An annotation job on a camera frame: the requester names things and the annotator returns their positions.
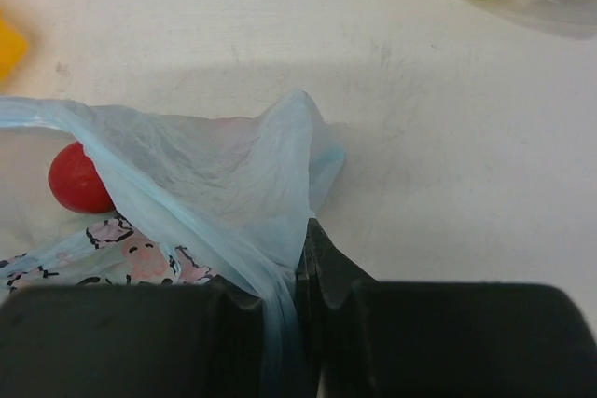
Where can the red round fruit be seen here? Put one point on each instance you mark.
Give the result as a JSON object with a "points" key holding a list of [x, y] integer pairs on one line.
{"points": [[76, 185]]}

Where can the yellow plastic tray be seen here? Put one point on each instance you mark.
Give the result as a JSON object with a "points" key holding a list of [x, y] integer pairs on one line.
{"points": [[13, 48]]}

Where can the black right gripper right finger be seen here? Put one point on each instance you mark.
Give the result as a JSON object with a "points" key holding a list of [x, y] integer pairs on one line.
{"points": [[369, 338]]}

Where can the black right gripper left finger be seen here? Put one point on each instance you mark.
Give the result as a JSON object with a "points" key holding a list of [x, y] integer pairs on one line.
{"points": [[131, 341]]}

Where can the light blue printed plastic bag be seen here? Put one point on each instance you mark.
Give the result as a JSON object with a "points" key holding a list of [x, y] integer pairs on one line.
{"points": [[237, 193]]}

